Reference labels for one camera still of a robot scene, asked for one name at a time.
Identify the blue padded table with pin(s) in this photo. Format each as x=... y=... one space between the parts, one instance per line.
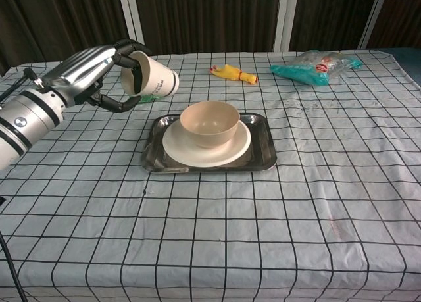
x=411 y=57

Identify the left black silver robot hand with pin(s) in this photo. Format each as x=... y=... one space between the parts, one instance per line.
x=79 y=71

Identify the yellow rubber chicken toy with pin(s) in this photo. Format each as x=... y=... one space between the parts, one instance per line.
x=233 y=73

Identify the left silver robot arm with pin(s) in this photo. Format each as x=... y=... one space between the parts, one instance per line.
x=23 y=124

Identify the teal clear snack bag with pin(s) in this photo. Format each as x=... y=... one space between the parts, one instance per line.
x=312 y=68

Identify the stainless steel rectangular tray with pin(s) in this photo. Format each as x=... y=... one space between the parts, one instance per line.
x=263 y=144

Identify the white round plate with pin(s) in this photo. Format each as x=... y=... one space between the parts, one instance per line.
x=204 y=157

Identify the green sachet packet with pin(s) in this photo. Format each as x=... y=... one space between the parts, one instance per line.
x=148 y=99

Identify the dark partition panel white frame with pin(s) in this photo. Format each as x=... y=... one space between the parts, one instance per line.
x=210 y=15
x=65 y=19
x=329 y=15
x=404 y=15

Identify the beige bowl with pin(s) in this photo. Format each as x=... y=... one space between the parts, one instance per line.
x=210 y=131

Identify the white paper cup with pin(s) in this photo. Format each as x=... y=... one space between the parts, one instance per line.
x=161 y=80

